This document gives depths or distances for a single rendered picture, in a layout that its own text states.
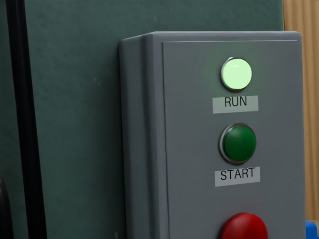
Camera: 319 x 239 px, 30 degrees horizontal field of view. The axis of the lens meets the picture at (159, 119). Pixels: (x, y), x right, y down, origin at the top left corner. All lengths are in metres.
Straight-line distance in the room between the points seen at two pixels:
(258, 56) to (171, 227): 0.11
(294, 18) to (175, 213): 1.54
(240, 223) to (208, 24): 0.14
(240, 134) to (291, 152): 0.04
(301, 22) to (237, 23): 1.44
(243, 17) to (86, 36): 0.11
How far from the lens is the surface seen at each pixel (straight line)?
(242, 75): 0.34
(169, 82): 0.33
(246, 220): 0.35
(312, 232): 1.22
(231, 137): 0.34
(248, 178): 0.35
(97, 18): 0.38
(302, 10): 1.87
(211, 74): 0.34
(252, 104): 0.35
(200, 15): 0.41
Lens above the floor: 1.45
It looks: 4 degrees down
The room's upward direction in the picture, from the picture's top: 2 degrees counter-clockwise
